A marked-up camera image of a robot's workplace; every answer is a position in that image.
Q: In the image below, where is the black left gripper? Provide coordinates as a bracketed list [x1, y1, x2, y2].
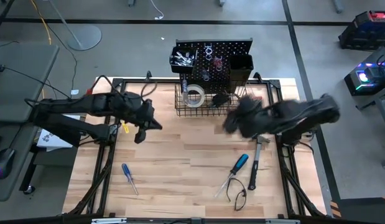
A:
[122, 93, 164, 144]

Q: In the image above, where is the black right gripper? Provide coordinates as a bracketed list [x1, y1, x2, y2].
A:
[222, 95, 267, 139]

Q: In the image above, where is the black teal-handled screwdriver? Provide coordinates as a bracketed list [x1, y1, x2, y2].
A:
[214, 153, 249, 198]

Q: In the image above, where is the black-handled claw hammer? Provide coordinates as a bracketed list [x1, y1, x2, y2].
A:
[247, 134, 271, 191]

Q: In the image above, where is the blue clear-handled screwdriver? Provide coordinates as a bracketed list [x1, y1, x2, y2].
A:
[121, 162, 140, 196]

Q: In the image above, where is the white masking tape roll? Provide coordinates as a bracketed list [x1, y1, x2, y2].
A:
[183, 85, 206, 109]

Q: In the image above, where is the black metal pegboard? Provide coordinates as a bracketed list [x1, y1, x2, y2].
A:
[175, 38, 254, 96]

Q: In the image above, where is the black cord loop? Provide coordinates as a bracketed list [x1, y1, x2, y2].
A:
[225, 177, 248, 212]

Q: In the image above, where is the tall black pegboard bin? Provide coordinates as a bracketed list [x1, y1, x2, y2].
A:
[228, 54, 255, 90]

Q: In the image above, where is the silver pegboard hook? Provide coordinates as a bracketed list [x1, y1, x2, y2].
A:
[213, 56, 224, 72]
[204, 44, 214, 62]

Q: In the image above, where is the wide black pegboard bin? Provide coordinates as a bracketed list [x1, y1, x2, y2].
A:
[169, 46, 198, 75]

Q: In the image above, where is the white paper sheet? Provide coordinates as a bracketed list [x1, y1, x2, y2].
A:
[36, 114, 81, 152]

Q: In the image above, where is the grey round stand base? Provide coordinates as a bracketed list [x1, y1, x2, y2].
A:
[49, 0, 103, 52]

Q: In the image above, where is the black desk leg with caster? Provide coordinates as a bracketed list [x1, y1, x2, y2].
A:
[19, 144, 40, 195]

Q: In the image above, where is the black computer with coloured lights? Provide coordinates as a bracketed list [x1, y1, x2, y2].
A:
[343, 54, 385, 97]

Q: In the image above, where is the grey desk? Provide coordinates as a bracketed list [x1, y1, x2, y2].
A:
[0, 42, 60, 202]

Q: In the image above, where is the black crate with red top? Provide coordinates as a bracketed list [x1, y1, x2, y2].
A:
[338, 10, 385, 52]

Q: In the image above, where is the black computer mouse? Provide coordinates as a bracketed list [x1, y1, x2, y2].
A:
[0, 148, 16, 180]

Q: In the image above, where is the black block with hazard stripes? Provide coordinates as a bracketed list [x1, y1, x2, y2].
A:
[330, 197, 385, 224]

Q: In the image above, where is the black wire basket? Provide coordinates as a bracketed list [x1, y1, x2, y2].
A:
[175, 83, 251, 118]

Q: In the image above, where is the white cable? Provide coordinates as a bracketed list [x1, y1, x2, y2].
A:
[148, 0, 165, 21]

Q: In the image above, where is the yellow cable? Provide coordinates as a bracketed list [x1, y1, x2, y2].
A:
[29, 0, 53, 100]

